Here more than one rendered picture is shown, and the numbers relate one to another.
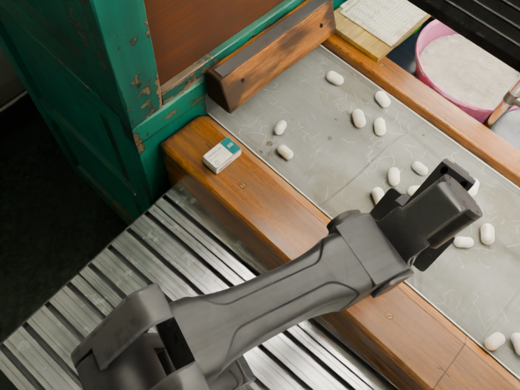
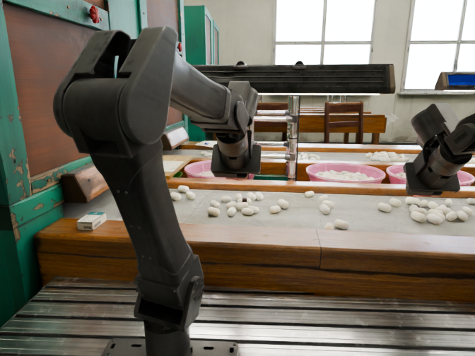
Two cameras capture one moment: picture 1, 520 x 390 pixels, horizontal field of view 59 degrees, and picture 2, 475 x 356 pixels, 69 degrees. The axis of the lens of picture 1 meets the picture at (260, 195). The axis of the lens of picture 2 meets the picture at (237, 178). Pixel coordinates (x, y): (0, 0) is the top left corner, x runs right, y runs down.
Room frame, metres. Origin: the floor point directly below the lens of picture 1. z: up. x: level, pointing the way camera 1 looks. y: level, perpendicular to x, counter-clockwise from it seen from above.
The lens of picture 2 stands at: (-0.35, 0.15, 1.06)
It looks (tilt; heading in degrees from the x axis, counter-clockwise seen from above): 15 degrees down; 330
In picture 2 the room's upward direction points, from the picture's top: straight up
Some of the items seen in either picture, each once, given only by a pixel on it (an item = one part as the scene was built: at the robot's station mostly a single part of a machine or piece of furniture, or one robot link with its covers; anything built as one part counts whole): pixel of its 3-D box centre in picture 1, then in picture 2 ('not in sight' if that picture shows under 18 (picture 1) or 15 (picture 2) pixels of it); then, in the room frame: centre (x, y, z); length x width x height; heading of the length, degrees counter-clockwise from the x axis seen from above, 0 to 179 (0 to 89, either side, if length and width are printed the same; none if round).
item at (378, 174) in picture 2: not in sight; (343, 183); (0.48, -0.76, 0.72); 0.27 x 0.27 x 0.10
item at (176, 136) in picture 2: not in sight; (174, 137); (1.18, -0.40, 0.83); 0.30 x 0.06 x 0.07; 143
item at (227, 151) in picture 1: (222, 155); (92, 220); (0.42, 0.07, 0.78); 0.06 x 0.04 x 0.02; 143
